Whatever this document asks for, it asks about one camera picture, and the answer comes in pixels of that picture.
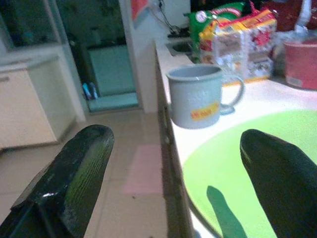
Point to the blue slippers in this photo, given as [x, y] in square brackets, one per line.
[89, 91]

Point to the grey plastic mug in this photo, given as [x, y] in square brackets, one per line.
[195, 96]

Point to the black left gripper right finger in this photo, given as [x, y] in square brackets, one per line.
[280, 181]

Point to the white low cabinet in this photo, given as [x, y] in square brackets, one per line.
[22, 104]

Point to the yellow red snack multipack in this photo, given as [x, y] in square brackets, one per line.
[240, 47]

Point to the red round container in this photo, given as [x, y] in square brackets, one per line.
[301, 64]

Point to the green snack bag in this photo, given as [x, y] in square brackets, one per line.
[210, 22]

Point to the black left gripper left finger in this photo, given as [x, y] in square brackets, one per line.
[74, 178]

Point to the lime green round plate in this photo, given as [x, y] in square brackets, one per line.
[223, 158]

